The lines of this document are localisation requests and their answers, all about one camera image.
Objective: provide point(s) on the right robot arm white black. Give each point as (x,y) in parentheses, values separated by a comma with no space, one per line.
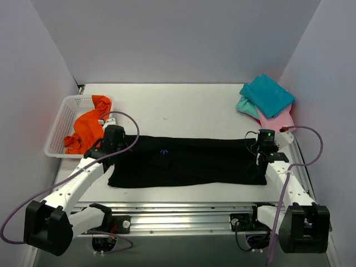
(298,224)

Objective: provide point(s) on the orange t shirt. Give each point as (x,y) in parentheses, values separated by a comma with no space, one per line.
(87,130)

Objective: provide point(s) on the teal folded t shirt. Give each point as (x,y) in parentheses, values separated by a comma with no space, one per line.
(267,95)

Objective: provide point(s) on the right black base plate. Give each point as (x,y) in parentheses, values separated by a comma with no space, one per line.
(244,222)

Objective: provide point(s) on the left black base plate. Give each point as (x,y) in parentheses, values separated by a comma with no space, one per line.
(119,224)

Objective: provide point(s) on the pink folded t shirt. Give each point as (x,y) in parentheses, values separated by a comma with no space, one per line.
(276,123)

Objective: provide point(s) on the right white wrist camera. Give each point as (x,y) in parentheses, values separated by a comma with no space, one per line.
(284,138)

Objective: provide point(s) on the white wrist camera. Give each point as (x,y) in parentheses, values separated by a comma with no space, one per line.
(284,138)
(108,122)

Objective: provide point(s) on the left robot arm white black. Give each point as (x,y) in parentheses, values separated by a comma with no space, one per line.
(50,224)

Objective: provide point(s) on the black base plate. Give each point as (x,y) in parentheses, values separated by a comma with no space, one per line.
(244,222)
(119,224)

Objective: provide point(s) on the mint green folded t shirt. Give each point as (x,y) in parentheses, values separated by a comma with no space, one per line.
(244,105)

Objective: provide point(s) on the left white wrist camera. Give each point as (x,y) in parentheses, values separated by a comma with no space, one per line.
(108,122)

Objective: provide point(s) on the aluminium rail frame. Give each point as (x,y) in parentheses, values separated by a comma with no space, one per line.
(204,207)

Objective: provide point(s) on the black t shirt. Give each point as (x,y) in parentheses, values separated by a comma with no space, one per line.
(170,162)

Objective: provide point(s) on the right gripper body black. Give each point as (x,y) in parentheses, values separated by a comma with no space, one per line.
(257,152)

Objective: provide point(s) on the white plastic basket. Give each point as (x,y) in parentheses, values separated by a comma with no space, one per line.
(72,107)

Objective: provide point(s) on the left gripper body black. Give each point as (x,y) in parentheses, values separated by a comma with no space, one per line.
(118,143)

